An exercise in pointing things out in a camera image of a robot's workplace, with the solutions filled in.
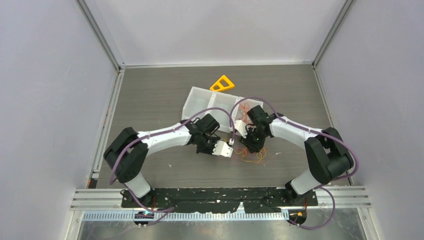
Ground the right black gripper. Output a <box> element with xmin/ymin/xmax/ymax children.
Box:
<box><xmin>240</xmin><ymin>126</ymin><xmax>269</xmax><ymax>154</ymax></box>

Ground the dark red-orange cable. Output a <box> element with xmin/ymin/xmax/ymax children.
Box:
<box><xmin>238</xmin><ymin>101</ymin><xmax>253</xmax><ymax>123</ymax></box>

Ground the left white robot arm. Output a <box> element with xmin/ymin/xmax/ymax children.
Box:
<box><xmin>103</xmin><ymin>114</ymin><xmax>232</xmax><ymax>207</ymax></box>

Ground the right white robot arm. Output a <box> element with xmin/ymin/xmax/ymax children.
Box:
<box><xmin>234</xmin><ymin>105</ymin><xmax>354</xmax><ymax>205</ymax></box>

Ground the white three-compartment tray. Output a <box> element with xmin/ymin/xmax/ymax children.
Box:
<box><xmin>181</xmin><ymin>86</ymin><xmax>264</xmax><ymax>123</ymax></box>

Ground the yellow triangular plastic piece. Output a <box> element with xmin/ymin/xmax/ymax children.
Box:
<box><xmin>209</xmin><ymin>75</ymin><xmax>235</xmax><ymax>92</ymax></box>

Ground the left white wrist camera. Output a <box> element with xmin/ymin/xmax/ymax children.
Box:
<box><xmin>211</xmin><ymin>140</ymin><xmax>233</xmax><ymax>158</ymax></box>

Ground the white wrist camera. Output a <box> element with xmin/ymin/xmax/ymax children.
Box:
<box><xmin>234</xmin><ymin>120</ymin><xmax>248</xmax><ymax>139</ymax></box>
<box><xmin>211</xmin><ymin>140</ymin><xmax>233</xmax><ymax>158</ymax></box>

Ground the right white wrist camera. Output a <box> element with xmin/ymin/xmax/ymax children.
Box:
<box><xmin>234</xmin><ymin>120</ymin><xmax>248</xmax><ymax>139</ymax></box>

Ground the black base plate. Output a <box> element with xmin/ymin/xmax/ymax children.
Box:
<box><xmin>120</xmin><ymin>186</ymin><xmax>318</xmax><ymax>214</ymax></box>

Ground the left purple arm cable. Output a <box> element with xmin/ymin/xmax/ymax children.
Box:
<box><xmin>108</xmin><ymin>106</ymin><xmax>237</xmax><ymax>226</ymax></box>

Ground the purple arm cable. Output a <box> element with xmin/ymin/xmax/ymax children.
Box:
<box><xmin>108</xmin><ymin>106</ymin><xmax>237</xmax><ymax>226</ymax></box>
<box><xmin>229</xmin><ymin>96</ymin><xmax>360</xmax><ymax>231</ymax></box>

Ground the white slotted cable duct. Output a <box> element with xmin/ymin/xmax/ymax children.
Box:
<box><xmin>82</xmin><ymin>209</ymin><xmax>290</xmax><ymax>222</ymax></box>

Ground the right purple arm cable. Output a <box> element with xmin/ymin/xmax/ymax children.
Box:
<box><xmin>229</xmin><ymin>96</ymin><xmax>360</xmax><ymax>231</ymax></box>

